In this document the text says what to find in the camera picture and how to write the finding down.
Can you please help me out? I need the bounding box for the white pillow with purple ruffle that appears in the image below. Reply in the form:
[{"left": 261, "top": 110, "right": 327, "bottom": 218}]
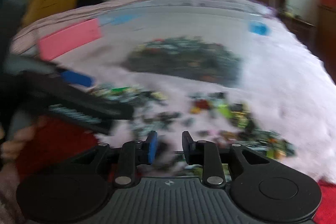
[{"left": 207, "top": 0, "right": 279, "bottom": 18}]

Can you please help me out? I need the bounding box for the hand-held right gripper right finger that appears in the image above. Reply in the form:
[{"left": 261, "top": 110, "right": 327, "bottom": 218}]
[{"left": 181, "top": 130, "right": 271, "bottom": 187}]

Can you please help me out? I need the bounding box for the person's left hand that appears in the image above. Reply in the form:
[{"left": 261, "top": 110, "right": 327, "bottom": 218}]
[{"left": 0, "top": 121, "right": 40, "bottom": 162}]

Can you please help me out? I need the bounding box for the toy brick pile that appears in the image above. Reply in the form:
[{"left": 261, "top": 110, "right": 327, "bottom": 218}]
[{"left": 89, "top": 85, "right": 296, "bottom": 178}]

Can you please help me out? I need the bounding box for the pink striped blanket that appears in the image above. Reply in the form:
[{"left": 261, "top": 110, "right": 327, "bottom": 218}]
[{"left": 10, "top": 0, "right": 169, "bottom": 54}]

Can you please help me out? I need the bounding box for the person's left forearm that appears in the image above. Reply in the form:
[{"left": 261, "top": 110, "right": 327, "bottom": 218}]
[{"left": 0, "top": 160, "right": 27, "bottom": 224}]

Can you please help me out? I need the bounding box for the pink cardboard box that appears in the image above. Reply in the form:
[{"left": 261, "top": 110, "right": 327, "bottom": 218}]
[{"left": 38, "top": 17, "right": 103, "bottom": 61}]

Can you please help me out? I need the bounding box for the wooden dresser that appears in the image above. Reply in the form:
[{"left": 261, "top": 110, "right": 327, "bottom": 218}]
[{"left": 317, "top": 3, "right": 336, "bottom": 75}]

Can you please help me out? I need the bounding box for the clear plastic container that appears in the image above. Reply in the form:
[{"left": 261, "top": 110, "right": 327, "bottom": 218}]
[{"left": 97, "top": 0, "right": 274, "bottom": 88}]

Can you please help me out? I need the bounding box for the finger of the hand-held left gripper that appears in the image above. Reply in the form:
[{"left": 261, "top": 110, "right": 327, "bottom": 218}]
[
  {"left": 54, "top": 69, "right": 95, "bottom": 88},
  {"left": 28, "top": 72, "right": 135, "bottom": 121}
]

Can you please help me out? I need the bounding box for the white fluffy blanket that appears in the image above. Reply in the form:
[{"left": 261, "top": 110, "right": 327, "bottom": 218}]
[{"left": 52, "top": 0, "right": 336, "bottom": 184}]

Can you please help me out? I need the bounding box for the dense heap of toy bricks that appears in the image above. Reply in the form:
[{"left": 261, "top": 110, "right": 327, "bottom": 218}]
[{"left": 125, "top": 36, "right": 242, "bottom": 87}]

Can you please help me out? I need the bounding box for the red bedsheet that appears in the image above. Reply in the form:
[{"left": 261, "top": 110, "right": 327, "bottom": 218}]
[{"left": 15, "top": 115, "right": 336, "bottom": 224}]

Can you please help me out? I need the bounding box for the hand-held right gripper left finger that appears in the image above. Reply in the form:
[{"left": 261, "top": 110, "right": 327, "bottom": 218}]
[{"left": 76, "top": 130, "right": 159, "bottom": 187}]

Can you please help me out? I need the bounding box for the wooden nightstand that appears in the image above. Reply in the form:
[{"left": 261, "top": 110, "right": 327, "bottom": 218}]
[{"left": 278, "top": 7, "right": 317, "bottom": 39}]

